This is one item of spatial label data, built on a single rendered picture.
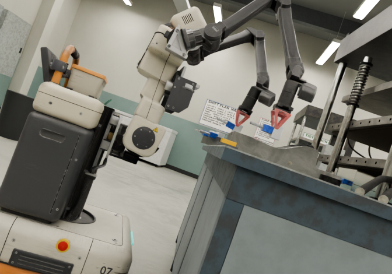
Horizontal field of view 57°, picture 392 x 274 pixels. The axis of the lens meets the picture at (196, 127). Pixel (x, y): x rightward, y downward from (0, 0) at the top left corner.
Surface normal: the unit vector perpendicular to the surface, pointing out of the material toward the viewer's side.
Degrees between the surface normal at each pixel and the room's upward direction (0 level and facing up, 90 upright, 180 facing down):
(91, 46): 90
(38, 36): 90
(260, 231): 90
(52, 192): 90
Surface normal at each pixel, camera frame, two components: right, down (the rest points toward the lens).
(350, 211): 0.01, -0.05
